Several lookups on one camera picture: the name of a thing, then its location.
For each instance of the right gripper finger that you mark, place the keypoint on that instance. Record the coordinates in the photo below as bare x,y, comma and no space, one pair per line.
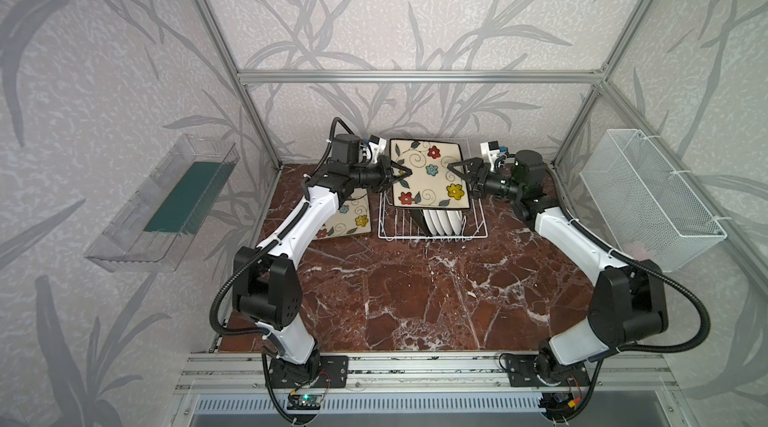
469,181
468,166

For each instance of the square floral plate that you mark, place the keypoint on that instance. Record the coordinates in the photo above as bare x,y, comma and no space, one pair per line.
352,218

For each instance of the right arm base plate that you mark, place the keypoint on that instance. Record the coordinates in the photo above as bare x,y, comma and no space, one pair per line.
519,369

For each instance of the clear plastic wall bin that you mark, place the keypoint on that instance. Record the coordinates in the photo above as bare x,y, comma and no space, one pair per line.
123,246

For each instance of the white round plate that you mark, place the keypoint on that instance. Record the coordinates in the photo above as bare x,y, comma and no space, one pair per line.
445,222
435,219
430,224
456,219

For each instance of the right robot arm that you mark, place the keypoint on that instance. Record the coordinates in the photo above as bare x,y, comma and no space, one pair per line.
628,303

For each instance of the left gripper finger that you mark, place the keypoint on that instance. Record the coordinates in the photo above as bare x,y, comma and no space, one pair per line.
400,181
400,170

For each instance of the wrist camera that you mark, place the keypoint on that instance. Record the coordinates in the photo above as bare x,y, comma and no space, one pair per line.
376,147
495,154

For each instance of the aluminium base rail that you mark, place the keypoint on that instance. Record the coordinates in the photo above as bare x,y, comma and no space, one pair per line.
410,371

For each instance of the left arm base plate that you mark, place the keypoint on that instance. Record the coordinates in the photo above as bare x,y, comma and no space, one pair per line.
319,372

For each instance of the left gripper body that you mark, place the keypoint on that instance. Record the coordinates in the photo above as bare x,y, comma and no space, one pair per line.
385,172

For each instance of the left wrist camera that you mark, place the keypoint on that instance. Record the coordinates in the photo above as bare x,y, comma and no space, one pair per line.
376,147

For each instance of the white wire dish rack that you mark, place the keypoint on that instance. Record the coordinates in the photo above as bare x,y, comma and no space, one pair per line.
395,223

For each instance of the white mesh wall basket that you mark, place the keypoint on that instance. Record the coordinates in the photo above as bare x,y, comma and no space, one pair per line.
650,209

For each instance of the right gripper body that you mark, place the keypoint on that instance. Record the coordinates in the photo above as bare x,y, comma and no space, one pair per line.
475,176

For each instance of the black square plate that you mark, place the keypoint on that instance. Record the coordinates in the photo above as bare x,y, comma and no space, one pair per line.
432,184
419,220

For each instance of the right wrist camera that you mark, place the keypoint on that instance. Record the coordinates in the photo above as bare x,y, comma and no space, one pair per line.
495,154

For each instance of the green mat in bin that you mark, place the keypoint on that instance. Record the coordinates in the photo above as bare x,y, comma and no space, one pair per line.
187,205

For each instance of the green led circuit board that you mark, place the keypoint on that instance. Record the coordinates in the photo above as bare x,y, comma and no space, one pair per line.
305,401

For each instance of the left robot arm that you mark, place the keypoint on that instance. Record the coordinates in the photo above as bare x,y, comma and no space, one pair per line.
265,287

